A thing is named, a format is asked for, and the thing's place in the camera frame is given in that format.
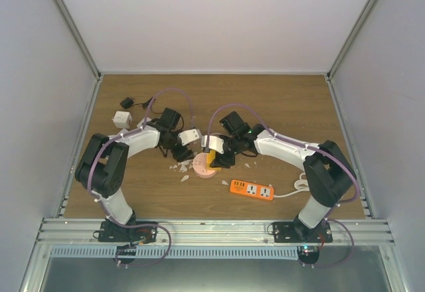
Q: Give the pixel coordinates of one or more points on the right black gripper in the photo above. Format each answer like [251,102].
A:
[223,162]

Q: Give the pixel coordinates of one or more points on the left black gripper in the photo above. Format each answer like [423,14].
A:
[182,155]

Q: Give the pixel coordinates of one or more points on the pink round socket base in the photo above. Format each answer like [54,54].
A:
[201,168]

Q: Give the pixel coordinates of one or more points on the yellow cube socket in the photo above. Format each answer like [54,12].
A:
[210,157]

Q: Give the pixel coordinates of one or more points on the orange power strip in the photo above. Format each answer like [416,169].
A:
[251,190]

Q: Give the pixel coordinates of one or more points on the white tiger cube plug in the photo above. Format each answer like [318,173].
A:
[122,119]

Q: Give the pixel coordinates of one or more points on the black power adapter with cable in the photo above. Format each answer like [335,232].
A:
[129,103]

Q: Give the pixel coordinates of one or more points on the white cube adapter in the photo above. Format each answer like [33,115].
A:
[140,124]

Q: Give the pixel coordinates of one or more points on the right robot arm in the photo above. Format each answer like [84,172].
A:
[327,171]

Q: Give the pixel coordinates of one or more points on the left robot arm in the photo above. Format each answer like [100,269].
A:
[102,166]

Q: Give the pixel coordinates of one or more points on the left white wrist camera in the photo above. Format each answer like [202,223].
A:
[189,136]

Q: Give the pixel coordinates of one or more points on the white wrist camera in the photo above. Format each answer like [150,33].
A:
[212,142]
[189,136]

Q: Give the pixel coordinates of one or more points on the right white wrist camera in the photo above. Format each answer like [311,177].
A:
[212,142]

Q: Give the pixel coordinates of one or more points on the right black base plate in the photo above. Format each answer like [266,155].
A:
[286,232]

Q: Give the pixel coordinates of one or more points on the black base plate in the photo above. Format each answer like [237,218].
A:
[144,233]
[286,232]

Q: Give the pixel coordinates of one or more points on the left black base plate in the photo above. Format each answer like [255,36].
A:
[144,233]

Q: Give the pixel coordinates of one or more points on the aluminium rail front frame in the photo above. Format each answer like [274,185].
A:
[367,232]

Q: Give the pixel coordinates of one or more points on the grey slotted cable duct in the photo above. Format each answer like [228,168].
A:
[178,252]

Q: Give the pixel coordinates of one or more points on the left aluminium corner post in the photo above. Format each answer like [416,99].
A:
[71,25]

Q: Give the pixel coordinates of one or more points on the aluminium corner post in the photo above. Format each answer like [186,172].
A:
[354,32]
[71,25]

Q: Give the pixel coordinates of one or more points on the right aluminium corner post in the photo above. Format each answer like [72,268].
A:
[354,32]

